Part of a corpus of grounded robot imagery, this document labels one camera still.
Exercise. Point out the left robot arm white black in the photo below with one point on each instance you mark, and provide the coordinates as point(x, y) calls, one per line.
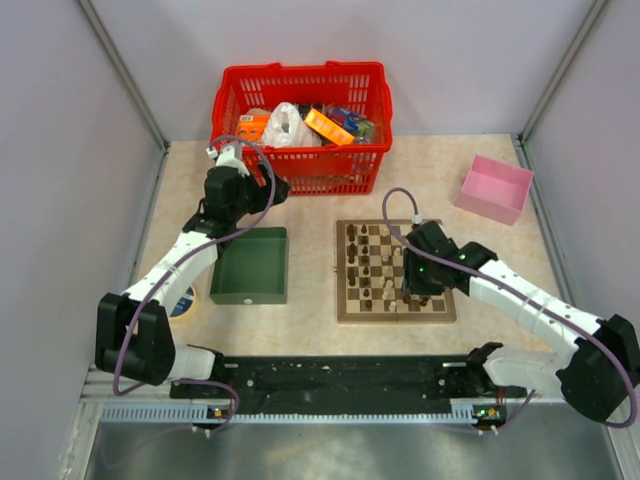
point(134, 338)

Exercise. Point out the wooden chess board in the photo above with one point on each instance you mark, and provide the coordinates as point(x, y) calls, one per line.
point(369, 275)

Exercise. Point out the orange box in basket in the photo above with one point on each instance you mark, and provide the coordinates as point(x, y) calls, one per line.
point(327, 128)

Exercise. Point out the aluminium frame rail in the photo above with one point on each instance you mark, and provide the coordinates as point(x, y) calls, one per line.
point(125, 395)

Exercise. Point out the grey slotted cable duct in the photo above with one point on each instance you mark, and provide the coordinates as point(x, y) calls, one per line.
point(457, 413)

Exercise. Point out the red plastic shopping basket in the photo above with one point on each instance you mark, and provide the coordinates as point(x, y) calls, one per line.
point(325, 170)

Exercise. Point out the green plastic tray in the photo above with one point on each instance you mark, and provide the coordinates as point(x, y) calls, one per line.
point(253, 270)

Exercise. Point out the pink open box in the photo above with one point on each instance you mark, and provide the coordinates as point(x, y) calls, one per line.
point(494, 190)

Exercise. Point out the blue snack packet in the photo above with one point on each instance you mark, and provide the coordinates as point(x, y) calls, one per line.
point(346, 119)

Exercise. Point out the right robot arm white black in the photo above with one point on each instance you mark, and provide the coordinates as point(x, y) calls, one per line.
point(592, 363)

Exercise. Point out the white plastic bag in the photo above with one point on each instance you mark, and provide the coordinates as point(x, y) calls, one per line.
point(285, 128)

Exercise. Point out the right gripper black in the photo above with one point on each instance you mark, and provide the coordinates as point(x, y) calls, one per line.
point(411, 284)

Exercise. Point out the orange white packet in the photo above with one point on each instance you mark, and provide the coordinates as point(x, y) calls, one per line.
point(251, 127)

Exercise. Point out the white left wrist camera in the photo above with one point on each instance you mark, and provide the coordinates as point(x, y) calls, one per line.
point(229, 156)

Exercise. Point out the dark chess piece corner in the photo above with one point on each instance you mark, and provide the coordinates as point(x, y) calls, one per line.
point(351, 230)

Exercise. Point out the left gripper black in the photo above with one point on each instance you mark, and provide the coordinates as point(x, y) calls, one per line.
point(260, 192)

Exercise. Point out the tape roll blue label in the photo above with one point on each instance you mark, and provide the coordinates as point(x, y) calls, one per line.
point(186, 306)

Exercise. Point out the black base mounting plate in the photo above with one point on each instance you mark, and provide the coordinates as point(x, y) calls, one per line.
point(342, 406)

